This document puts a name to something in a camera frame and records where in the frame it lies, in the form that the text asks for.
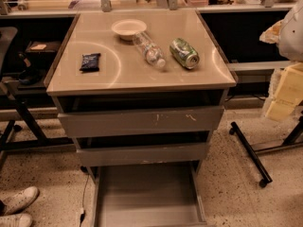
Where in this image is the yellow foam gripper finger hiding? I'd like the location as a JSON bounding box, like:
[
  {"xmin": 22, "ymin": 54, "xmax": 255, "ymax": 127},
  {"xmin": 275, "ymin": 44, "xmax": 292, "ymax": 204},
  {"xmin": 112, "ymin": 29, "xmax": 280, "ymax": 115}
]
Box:
[{"xmin": 265, "ymin": 62, "xmax": 303, "ymax": 121}]

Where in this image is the green soda can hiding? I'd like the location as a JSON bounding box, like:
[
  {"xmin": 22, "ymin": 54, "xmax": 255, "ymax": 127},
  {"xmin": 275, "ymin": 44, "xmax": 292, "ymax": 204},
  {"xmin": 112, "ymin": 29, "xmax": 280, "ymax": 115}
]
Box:
[{"xmin": 169, "ymin": 38, "xmax": 200, "ymax": 70}]

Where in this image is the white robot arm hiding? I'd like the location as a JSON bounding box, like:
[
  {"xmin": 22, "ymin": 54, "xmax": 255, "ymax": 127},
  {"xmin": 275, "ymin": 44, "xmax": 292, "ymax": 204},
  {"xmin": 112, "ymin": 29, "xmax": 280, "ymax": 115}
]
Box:
[{"xmin": 259, "ymin": 0, "xmax": 303, "ymax": 121}]

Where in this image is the grey drawer cabinet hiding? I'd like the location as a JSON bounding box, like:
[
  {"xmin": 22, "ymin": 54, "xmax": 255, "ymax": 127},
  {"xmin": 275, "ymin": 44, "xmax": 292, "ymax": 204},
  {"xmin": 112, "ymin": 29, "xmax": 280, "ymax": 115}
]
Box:
[{"xmin": 43, "ymin": 9, "xmax": 239, "ymax": 184}]

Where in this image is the grey open bottom drawer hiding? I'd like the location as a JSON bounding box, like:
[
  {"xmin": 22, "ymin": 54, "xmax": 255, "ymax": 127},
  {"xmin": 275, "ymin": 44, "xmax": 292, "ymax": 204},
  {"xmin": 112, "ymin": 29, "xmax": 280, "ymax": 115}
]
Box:
[{"xmin": 91, "ymin": 162, "xmax": 214, "ymax": 227}]

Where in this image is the grey top drawer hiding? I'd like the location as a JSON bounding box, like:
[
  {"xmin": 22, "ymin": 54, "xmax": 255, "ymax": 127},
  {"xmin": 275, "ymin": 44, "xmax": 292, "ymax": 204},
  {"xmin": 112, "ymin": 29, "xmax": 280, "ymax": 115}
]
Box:
[{"xmin": 59, "ymin": 89, "xmax": 226, "ymax": 138}]

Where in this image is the grey middle drawer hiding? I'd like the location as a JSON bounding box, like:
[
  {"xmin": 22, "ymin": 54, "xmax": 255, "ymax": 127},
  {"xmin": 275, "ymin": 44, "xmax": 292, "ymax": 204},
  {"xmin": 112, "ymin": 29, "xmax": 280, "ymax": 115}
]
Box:
[{"xmin": 73, "ymin": 131, "xmax": 213, "ymax": 166}]

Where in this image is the black wheeled stand leg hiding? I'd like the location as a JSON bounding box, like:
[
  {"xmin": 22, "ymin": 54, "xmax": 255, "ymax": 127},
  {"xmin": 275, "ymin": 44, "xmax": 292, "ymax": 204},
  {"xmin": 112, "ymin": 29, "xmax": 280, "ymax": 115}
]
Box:
[{"xmin": 229, "ymin": 122, "xmax": 273, "ymax": 188}]

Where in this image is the clear plastic water bottle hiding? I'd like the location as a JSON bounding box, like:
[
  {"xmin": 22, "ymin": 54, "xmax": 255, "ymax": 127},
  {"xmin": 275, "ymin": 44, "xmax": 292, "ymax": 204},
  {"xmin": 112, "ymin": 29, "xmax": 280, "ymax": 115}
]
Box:
[{"xmin": 133, "ymin": 32, "xmax": 166, "ymax": 69}]

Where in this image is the white paper bowl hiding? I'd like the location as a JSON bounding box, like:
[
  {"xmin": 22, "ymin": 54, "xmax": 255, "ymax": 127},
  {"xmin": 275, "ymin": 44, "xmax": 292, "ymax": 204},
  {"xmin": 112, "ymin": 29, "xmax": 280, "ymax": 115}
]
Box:
[{"xmin": 112, "ymin": 19, "xmax": 147, "ymax": 42}]

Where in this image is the dark blue snack packet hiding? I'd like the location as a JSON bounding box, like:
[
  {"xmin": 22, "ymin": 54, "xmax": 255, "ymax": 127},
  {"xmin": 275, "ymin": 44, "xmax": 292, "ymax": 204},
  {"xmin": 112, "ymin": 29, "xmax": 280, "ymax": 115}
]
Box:
[{"xmin": 80, "ymin": 53, "xmax": 101, "ymax": 72}]

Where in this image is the white sneaker lower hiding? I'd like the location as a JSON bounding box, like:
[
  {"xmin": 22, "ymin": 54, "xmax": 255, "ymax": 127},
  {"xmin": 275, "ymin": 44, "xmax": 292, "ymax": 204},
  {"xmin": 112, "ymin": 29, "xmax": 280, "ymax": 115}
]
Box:
[{"xmin": 0, "ymin": 214, "xmax": 32, "ymax": 227}]

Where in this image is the black cable on floor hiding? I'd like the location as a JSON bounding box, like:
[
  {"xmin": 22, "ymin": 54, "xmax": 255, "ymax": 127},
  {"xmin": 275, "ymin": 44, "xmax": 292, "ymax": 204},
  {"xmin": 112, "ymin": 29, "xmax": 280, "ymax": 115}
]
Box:
[{"xmin": 78, "ymin": 173, "xmax": 91, "ymax": 227}]

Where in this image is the black chair frame left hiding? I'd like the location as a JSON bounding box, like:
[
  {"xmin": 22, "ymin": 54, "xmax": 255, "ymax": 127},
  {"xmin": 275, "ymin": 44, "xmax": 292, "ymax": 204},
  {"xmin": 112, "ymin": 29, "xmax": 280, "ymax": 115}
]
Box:
[{"xmin": 0, "ymin": 26, "xmax": 72, "ymax": 167}]

